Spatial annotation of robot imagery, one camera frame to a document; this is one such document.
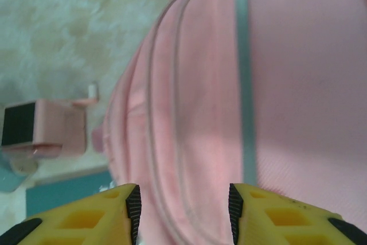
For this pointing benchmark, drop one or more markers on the pink backpack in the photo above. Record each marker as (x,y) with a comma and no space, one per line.
(286,84)

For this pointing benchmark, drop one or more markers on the teal notebook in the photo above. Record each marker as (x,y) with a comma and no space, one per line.
(63,193)

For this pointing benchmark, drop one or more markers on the small teal box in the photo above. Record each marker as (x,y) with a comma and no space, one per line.
(8,176)

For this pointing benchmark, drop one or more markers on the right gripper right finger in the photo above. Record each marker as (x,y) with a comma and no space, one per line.
(286,222)

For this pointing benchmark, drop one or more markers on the pink pencil sharpener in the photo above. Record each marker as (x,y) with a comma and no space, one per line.
(57,124)

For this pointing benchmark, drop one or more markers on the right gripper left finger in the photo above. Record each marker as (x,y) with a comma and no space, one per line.
(71,225)

